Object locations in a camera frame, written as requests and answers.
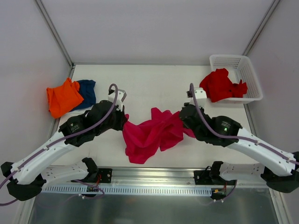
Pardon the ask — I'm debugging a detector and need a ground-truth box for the magenta t shirt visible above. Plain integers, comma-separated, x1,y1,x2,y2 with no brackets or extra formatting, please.
122,107,195,164

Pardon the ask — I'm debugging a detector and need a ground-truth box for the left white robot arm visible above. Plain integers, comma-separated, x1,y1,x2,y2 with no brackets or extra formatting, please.
0,100,127,201

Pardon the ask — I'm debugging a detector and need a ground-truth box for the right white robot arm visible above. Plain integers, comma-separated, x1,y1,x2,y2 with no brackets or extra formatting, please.
179,103,299,193

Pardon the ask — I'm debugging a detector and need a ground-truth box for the red t shirt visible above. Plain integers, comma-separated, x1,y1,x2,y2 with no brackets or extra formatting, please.
199,68,248,103

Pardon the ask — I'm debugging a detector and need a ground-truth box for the navy blue t shirt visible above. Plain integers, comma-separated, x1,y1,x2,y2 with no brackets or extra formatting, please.
71,80,96,112

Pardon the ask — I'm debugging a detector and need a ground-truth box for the white plastic basket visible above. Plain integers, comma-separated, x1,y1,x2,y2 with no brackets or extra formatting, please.
209,54,263,104

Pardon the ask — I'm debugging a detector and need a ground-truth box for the orange t shirt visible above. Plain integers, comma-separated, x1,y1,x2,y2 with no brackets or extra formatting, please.
46,78,84,119

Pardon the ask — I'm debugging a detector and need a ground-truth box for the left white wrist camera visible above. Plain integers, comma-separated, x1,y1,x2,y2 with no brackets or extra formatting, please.
107,89,127,112

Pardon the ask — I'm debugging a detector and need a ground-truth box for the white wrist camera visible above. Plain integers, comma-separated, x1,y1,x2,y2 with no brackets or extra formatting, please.
107,89,127,112
186,87,207,108

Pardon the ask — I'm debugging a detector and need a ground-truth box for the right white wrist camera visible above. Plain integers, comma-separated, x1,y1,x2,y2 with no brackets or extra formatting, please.
186,87,207,108

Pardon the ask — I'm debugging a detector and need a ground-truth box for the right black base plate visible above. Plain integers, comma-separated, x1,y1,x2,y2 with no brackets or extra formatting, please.
193,170,236,186

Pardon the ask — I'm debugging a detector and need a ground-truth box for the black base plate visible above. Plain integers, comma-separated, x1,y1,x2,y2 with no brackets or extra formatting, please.
80,168,113,183
193,170,236,186

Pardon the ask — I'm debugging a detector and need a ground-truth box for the aluminium mounting rail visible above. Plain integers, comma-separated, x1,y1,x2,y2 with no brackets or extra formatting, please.
42,166,269,187

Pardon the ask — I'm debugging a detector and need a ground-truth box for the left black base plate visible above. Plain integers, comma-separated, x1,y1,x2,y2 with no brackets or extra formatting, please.
80,168,113,183

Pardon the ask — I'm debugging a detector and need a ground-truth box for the white slotted cable duct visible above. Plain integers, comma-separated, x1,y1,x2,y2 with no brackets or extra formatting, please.
42,184,212,197

